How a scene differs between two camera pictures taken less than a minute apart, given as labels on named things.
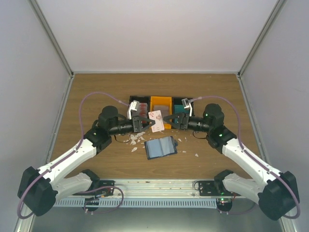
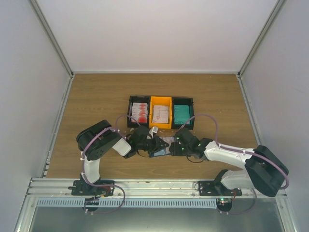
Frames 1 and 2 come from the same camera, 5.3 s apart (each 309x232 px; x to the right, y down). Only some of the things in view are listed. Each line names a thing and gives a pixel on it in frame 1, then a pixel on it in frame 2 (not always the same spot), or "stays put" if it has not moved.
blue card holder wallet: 161,147 stays put
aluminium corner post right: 278,7 stays put
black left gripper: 137,122 → 158,141
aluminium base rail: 141,189 stays put
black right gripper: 183,123 → 175,151
